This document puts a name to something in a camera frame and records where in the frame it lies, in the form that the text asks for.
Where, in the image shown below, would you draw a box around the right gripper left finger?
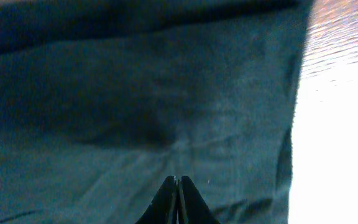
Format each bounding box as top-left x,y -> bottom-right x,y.
135,176 -> 178,224

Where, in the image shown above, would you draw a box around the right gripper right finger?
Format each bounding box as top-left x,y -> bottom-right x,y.
177,176 -> 220,224

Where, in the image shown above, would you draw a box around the black shorts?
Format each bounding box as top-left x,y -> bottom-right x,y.
0,0 -> 313,223

